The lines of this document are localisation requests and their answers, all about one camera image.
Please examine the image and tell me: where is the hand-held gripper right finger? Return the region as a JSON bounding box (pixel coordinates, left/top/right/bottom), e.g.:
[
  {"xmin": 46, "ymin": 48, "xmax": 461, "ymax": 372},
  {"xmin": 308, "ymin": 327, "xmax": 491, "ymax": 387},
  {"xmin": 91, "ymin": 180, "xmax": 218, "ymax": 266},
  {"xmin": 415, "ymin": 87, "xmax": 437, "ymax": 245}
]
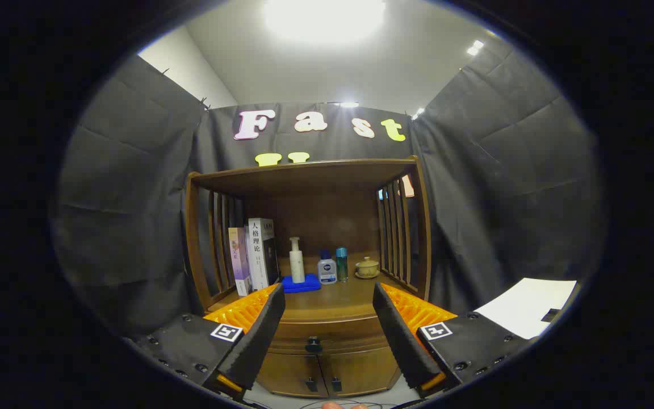
[{"xmin": 372, "ymin": 282, "xmax": 533, "ymax": 399}]

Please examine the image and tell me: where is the brown wooden drawer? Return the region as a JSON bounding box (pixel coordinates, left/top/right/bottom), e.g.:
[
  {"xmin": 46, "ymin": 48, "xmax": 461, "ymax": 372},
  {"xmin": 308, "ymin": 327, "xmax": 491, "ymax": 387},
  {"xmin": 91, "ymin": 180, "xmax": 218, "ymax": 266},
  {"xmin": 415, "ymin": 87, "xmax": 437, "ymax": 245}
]
[{"xmin": 267, "ymin": 316, "xmax": 390, "ymax": 357}]

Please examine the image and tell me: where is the white side table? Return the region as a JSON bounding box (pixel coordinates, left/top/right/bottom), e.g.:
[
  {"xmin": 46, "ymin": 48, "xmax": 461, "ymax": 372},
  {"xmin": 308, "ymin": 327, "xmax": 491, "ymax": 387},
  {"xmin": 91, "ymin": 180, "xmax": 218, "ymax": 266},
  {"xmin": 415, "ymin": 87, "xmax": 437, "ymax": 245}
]
[{"xmin": 473, "ymin": 278, "xmax": 578, "ymax": 340}]

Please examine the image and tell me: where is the black backdrop cloth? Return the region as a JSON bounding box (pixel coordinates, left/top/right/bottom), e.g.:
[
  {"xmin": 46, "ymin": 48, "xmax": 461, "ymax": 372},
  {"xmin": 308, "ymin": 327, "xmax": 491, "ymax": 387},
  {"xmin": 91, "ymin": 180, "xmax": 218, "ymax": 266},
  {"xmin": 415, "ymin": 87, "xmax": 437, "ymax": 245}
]
[{"xmin": 49, "ymin": 54, "xmax": 609, "ymax": 341}]

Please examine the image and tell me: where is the blue folded cloth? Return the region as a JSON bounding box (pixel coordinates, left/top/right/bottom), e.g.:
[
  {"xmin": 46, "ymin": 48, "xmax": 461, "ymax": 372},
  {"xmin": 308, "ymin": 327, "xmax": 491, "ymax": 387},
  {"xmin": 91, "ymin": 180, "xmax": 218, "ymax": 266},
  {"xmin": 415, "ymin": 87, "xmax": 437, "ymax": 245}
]
[{"xmin": 280, "ymin": 274, "xmax": 322, "ymax": 294}]

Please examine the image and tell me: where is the purple book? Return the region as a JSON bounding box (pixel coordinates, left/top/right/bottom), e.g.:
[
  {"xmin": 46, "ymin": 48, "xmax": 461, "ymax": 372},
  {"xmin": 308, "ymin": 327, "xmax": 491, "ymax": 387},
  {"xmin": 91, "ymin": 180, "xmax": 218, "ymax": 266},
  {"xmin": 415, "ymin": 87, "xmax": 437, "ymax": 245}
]
[{"xmin": 228, "ymin": 227, "xmax": 253, "ymax": 297}]

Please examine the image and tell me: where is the large ceiling light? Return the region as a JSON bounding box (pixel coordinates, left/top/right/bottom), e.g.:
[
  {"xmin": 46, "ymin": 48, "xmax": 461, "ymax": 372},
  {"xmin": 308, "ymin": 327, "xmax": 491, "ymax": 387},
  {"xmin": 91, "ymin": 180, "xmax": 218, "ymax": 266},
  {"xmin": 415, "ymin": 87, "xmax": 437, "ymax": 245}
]
[{"xmin": 262, "ymin": 0, "xmax": 387, "ymax": 43}]

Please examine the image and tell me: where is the thick white book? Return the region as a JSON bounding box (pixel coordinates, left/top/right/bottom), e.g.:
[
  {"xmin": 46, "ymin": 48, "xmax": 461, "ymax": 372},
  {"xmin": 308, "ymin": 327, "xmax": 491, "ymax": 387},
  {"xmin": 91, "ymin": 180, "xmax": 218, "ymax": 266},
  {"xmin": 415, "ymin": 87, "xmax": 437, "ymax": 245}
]
[{"xmin": 246, "ymin": 218, "xmax": 280, "ymax": 291}]

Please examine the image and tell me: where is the white bottle blue cap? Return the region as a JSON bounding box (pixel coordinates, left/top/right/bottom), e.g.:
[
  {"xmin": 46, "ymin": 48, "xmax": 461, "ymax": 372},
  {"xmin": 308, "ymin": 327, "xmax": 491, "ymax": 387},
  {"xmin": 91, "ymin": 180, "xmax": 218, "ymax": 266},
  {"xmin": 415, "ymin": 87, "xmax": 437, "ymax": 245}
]
[{"xmin": 317, "ymin": 249, "xmax": 337, "ymax": 285}]

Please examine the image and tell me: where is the white pump bottle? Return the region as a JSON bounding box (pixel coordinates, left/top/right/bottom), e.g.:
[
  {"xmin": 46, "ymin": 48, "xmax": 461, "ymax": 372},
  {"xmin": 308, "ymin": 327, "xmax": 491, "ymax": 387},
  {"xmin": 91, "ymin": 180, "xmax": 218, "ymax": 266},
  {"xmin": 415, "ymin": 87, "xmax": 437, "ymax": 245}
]
[{"xmin": 289, "ymin": 237, "xmax": 306, "ymax": 283}]

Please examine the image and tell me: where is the brown wooden cabinet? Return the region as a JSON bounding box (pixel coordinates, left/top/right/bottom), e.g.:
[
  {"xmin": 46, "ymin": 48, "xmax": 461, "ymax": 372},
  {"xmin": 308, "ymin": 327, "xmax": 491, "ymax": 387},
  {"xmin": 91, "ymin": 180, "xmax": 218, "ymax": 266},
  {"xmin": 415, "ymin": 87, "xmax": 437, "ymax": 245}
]
[{"xmin": 184, "ymin": 156, "xmax": 433, "ymax": 398}]

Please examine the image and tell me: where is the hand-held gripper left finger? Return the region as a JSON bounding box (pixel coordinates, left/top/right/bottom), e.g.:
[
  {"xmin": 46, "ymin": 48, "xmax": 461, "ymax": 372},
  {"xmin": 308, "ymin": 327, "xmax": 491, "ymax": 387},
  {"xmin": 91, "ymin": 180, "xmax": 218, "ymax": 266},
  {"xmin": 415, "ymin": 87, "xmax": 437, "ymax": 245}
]
[{"xmin": 131, "ymin": 283, "xmax": 286, "ymax": 401}]

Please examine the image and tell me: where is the beige lidded teacup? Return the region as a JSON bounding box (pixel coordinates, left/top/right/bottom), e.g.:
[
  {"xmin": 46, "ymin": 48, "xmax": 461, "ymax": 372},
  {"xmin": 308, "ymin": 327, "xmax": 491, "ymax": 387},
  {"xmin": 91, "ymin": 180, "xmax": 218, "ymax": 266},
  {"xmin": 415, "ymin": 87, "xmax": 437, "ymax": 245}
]
[{"xmin": 355, "ymin": 257, "xmax": 381, "ymax": 279}]

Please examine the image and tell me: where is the brown wooden countertop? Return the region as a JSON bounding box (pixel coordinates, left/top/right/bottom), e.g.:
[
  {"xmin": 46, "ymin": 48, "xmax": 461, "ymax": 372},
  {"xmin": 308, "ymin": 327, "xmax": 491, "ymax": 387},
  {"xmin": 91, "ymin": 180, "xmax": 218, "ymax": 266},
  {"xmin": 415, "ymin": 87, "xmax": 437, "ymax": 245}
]
[{"xmin": 207, "ymin": 250, "xmax": 418, "ymax": 325}]

